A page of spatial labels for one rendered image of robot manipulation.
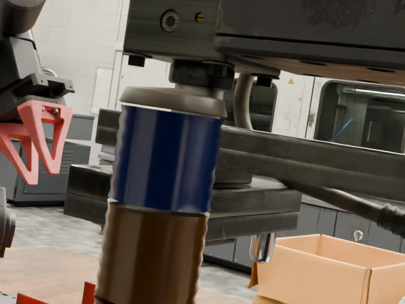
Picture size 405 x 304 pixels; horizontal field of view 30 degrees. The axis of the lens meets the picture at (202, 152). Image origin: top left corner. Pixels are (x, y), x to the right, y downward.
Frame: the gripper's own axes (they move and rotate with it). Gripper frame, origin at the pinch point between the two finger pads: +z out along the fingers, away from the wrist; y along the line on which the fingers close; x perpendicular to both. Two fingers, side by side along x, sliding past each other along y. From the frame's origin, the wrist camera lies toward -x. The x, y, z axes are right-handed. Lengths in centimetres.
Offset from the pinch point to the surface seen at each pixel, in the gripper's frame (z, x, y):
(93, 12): -403, 665, -436
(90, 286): 11.7, 13.1, -8.2
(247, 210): 14.1, -11.8, 28.4
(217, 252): -41, 451, -241
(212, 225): 15.0, -16.5, 27.9
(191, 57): 3.9, -17.5, 30.8
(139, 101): 14, -40, 40
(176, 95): 14, -40, 41
